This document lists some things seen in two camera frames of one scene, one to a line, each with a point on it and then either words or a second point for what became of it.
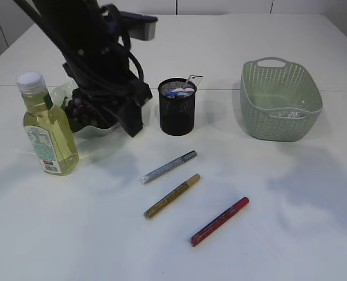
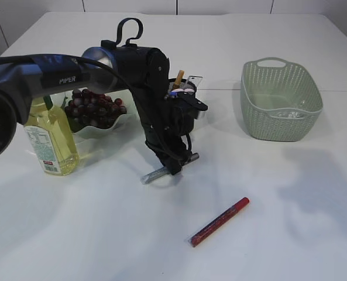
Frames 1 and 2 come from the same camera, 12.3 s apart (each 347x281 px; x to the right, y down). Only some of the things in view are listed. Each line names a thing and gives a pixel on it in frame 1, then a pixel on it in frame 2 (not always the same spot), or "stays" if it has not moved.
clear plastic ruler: [195, 79] stays
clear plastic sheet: [291, 114] stays
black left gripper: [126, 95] → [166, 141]
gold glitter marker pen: [157, 206] → [178, 79]
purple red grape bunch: [81, 112] stays
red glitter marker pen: [201, 234] stays
